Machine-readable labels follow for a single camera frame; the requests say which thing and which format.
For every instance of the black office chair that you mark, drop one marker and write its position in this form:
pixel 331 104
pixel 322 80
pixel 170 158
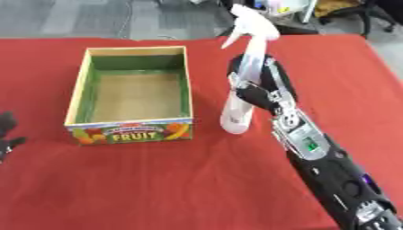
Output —
pixel 362 15

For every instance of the white spray bottle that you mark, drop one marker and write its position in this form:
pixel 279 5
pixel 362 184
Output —
pixel 246 68

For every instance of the cardboard box with green inside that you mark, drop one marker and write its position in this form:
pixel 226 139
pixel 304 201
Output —
pixel 134 95

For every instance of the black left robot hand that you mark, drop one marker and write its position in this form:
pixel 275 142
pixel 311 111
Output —
pixel 6 134

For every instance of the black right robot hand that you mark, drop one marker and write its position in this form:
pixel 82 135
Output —
pixel 267 90

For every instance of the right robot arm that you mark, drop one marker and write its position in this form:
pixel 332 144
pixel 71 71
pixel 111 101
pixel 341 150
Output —
pixel 330 167

